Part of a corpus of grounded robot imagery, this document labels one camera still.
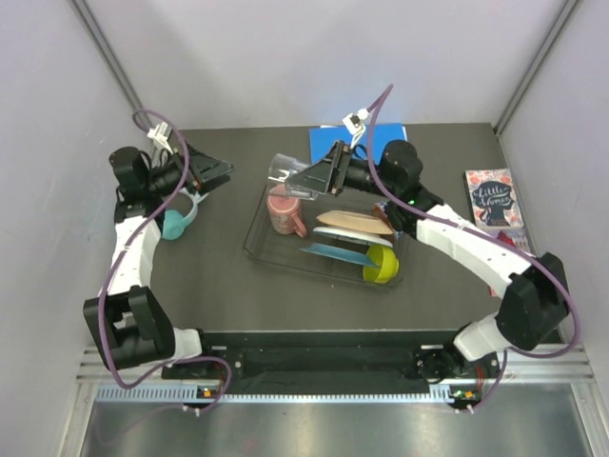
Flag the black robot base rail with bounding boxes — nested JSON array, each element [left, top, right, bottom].
[[159, 330, 505, 396]]

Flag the teal scalloped plate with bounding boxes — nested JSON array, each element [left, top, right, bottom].
[[300, 243, 379, 268]]

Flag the white slotted cable duct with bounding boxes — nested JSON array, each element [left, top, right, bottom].
[[97, 380, 481, 405]]

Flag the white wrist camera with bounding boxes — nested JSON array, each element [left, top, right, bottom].
[[343, 108, 370, 149], [147, 122, 173, 152]]

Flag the lime green bowl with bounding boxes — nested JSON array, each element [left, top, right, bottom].
[[363, 245, 400, 284]]

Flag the red patterned small bowl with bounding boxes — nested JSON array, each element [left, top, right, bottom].
[[372, 202, 393, 229]]

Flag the pink ghost mug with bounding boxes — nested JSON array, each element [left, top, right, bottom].
[[266, 185, 308, 238]]

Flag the Little Women book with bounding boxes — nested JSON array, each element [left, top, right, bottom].
[[463, 169, 524, 234]]

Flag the red illustrated book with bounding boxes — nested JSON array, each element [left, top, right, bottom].
[[487, 228, 532, 255]]

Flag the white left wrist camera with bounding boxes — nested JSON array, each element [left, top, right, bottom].
[[147, 122, 173, 152]]

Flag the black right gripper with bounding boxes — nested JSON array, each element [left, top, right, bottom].
[[288, 142, 398, 200]]

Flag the peach bird plate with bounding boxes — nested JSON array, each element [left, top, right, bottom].
[[316, 210, 394, 235]]

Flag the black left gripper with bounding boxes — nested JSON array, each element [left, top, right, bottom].
[[147, 138, 237, 198]]

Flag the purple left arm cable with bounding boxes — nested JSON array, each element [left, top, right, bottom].
[[97, 109, 233, 414]]

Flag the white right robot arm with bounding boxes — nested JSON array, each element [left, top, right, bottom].
[[285, 140, 570, 377]]

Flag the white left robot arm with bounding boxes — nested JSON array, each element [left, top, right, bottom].
[[83, 147, 234, 378]]

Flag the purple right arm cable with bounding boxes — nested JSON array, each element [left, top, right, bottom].
[[363, 84, 580, 414]]

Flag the clear plastic cup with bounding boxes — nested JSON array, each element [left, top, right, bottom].
[[266, 153, 318, 201]]

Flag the white watermelon plate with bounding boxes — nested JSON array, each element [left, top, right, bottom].
[[313, 227, 393, 248]]

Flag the blue folder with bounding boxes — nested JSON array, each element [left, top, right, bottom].
[[308, 123, 410, 166]]

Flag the black wire dish rack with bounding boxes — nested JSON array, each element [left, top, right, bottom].
[[244, 189, 409, 290]]

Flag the teal cat ear headphones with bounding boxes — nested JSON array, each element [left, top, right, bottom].
[[162, 189, 208, 241]]

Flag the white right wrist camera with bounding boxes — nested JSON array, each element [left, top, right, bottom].
[[343, 108, 370, 149]]

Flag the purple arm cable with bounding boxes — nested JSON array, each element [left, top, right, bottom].
[[363, 84, 580, 414], [97, 109, 233, 414]]

